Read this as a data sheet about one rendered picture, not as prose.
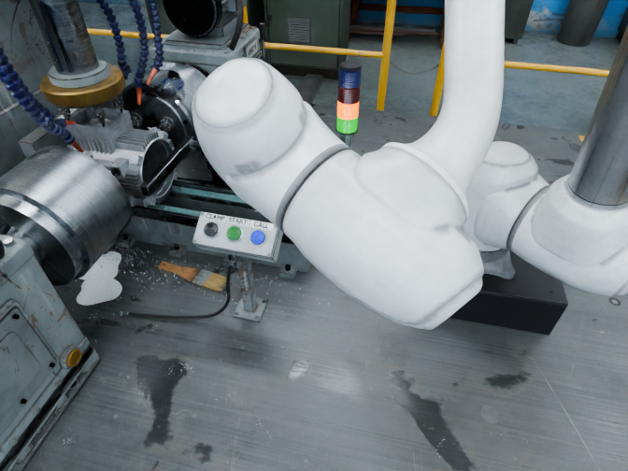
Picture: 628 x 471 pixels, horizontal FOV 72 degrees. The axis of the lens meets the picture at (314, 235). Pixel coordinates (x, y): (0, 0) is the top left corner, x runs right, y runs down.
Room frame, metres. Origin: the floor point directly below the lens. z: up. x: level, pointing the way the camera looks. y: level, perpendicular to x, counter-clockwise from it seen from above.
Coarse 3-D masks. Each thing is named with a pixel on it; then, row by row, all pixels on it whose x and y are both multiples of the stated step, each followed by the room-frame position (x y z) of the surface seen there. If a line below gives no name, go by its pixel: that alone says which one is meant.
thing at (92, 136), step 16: (80, 112) 1.02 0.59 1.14; (112, 112) 1.03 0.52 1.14; (128, 112) 1.02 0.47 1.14; (80, 128) 0.94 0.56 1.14; (96, 128) 0.93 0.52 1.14; (112, 128) 0.95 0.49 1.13; (128, 128) 1.00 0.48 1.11; (80, 144) 0.94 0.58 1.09; (96, 144) 0.94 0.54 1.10; (112, 144) 0.93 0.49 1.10
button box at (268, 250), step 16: (224, 224) 0.66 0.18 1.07; (240, 224) 0.66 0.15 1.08; (256, 224) 0.65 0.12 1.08; (272, 224) 0.65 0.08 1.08; (208, 240) 0.64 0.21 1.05; (224, 240) 0.63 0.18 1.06; (240, 240) 0.63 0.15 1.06; (272, 240) 0.62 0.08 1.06; (256, 256) 0.61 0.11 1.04; (272, 256) 0.60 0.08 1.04
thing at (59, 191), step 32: (32, 160) 0.76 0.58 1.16; (64, 160) 0.77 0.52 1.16; (0, 192) 0.66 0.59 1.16; (32, 192) 0.66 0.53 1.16; (64, 192) 0.69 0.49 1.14; (96, 192) 0.73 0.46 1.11; (0, 224) 0.64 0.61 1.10; (32, 224) 0.62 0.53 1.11; (64, 224) 0.63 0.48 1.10; (96, 224) 0.68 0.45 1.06; (128, 224) 0.79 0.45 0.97; (64, 256) 0.61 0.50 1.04; (96, 256) 0.66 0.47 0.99
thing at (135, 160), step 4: (160, 132) 1.01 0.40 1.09; (164, 132) 1.02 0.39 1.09; (160, 136) 1.00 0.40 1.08; (164, 136) 1.01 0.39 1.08; (72, 148) 0.94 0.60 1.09; (132, 156) 0.90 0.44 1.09; (136, 156) 0.89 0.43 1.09; (140, 156) 0.90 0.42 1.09; (132, 160) 0.89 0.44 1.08; (136, 160) 0.89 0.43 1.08; (140, 160) 0.90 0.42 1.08; (136, 164) 0.88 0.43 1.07; (140, 164) 0.89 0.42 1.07; (176, 172) 1.02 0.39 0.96; (176, 176) 1.02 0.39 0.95; (144, 200) 0.89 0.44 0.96; (148, 200) 0.89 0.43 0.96; (152, 200) 0.89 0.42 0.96; (148, 204) 0.88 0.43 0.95; (152, 204) 0.89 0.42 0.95
